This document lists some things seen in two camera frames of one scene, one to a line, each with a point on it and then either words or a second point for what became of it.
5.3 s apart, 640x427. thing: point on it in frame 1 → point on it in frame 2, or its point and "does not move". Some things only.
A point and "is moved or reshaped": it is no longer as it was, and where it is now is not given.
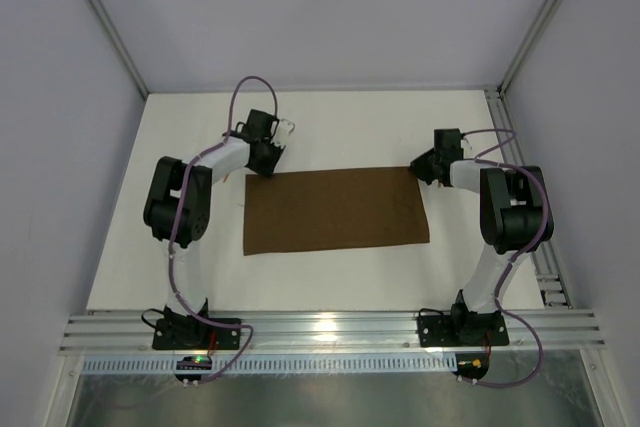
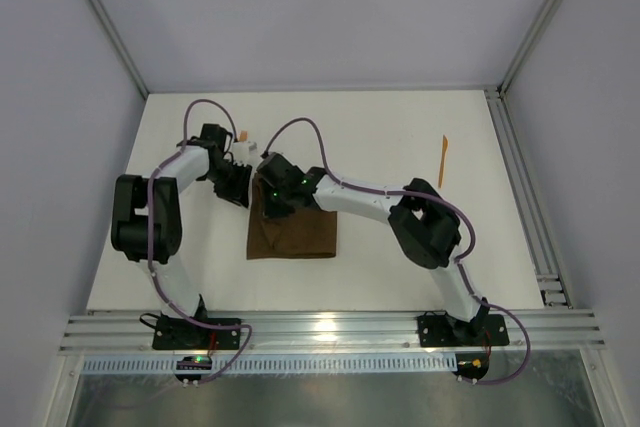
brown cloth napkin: x=303 y=211 is moved or reshaped
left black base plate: x=194 y=334 does not move
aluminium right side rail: x=545 y=262 does not move
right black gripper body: x=426 y=167 → x=275 y=206
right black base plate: x=485 y=328 does not move
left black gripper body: x=266 y=160 → x=235 y=187
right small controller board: x=472 y=365 does not move
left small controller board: x=202 y=362 does not move
